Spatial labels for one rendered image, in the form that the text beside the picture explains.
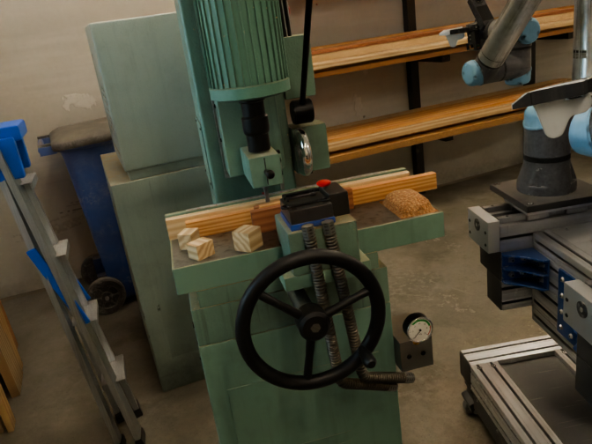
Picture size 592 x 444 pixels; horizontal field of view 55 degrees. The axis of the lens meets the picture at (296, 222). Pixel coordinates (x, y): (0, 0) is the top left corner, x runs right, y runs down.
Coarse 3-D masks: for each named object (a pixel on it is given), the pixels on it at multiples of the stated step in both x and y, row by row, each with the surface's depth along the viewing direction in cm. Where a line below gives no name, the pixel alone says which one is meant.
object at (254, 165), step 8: (240, 152) 136; (248, 152) 129; (256, 152) 128; (264, 152) 127; (272, 152) 126; (248, 160) 124; (256, 160) 124; (264, 160) 125; (272, 160) 125; (280, 160) 127; (248, 168) 126; (256, 168) 125; (264, 168) 125; (272, 168) 126; (280, 168) 126; (248, 176) 129; (256, 176) 125; (264, 176) 126; (280, 176) 127; (256, 184) 126; (264, 184) 126; (272, 184) 127
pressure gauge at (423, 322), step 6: (408, 318) 127; (414, 318) 126; (420, 318) 125; (426, 318) 126; (408, 324) 126; (414, 324) 126; (420, 324) 126; (426, 324) 126; (432, 324) 126; (408, 330) 125; (414, 330) 126; (426, 330) 127; (432, 330) 127; (408, 336) 126; (414, 336) 127; (420, 336) 127; (426, 336) 127; (414, 342) 127; (420, 342) 127
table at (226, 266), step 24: (360, 216) 130; (384, 216) 128; (432, 216) 125; (216, 240) 127; (264, 240) 123; (360, 240) 123; (384, 240) 125; (408, 240) 126; (192, 264) 116; (216, 264) 117; (240, 264) 118; (264, 264) 120; (192, 288) 118; (288, 288) 112
